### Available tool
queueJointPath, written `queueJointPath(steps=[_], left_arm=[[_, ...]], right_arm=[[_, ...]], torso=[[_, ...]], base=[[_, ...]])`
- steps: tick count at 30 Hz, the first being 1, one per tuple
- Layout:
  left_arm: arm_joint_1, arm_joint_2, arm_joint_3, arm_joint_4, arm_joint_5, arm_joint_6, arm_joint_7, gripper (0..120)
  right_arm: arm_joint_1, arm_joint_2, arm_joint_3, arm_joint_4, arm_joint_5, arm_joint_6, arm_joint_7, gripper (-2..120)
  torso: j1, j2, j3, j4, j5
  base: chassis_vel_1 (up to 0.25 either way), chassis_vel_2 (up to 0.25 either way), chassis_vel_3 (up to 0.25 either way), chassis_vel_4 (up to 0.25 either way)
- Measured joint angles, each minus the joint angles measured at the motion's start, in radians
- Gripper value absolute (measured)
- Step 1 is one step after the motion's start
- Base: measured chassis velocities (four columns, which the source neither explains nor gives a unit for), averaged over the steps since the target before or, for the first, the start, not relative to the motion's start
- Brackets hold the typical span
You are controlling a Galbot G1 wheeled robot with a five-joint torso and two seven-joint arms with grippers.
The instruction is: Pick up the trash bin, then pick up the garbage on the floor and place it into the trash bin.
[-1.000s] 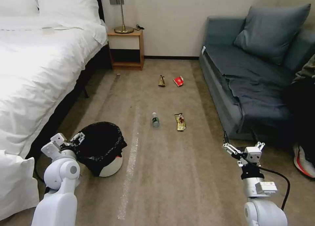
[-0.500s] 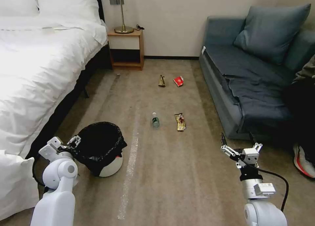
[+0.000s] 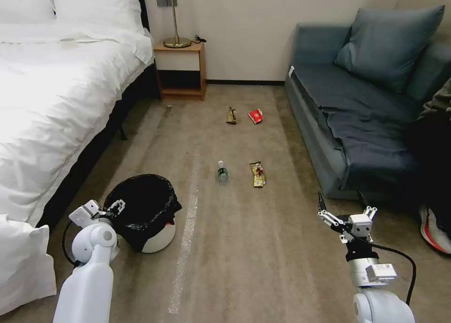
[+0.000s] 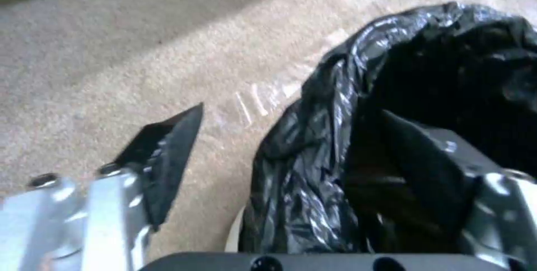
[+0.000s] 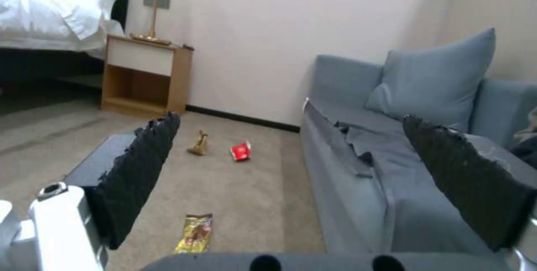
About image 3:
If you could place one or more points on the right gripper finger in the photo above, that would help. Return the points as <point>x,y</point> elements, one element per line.
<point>370,211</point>
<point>333,218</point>

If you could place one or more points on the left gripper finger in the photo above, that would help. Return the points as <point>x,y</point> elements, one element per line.
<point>117,206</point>

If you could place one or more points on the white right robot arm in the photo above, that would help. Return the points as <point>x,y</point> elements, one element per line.
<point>384,307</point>

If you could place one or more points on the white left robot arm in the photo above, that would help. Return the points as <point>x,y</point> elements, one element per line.
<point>88,277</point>

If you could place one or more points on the white bin with black bag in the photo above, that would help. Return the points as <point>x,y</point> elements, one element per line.
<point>144,199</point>

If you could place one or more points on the white red sneaker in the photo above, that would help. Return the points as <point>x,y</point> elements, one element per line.
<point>435,231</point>

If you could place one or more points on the dark navy sofa cover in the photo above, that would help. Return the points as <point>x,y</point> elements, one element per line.
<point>373,136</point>

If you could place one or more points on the person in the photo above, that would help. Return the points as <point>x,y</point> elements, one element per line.
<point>433,154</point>

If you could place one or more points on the yellow brown snack wrapper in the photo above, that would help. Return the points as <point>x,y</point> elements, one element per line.
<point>258,175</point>

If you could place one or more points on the white bedding bundle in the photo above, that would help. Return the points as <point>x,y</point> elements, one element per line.
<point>24,263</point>

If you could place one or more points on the clear plastic water bottle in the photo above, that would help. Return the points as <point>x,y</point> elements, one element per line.
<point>222,173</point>

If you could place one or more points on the bed with white duvet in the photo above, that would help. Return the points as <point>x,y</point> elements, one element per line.
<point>53,104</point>

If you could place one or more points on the red crumpled snack wrapper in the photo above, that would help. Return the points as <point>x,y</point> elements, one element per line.
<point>255,116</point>

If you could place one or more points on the blue grey sofa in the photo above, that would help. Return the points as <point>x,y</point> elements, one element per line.
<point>317,90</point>

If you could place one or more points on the small brown crumpled wrapper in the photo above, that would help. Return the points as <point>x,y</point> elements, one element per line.
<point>232,116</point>

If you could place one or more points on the white sofa label tag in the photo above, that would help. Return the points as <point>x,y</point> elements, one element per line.
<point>291,71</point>

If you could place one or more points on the wooden white nightstand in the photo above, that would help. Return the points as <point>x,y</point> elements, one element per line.
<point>179,60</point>

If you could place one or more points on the blue square cushion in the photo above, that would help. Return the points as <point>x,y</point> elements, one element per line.
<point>387,45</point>

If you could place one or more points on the small white tape roll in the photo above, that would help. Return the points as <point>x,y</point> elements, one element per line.
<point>67,43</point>

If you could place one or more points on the brass table lamp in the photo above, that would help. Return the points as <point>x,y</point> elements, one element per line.
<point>175,20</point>

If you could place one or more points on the white pillow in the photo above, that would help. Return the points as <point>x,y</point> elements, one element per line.
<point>98,9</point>
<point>24,2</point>

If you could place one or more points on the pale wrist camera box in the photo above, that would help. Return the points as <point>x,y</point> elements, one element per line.
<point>361,226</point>

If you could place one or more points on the grey wall switch panel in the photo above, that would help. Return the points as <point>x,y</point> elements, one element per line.
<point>162,0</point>

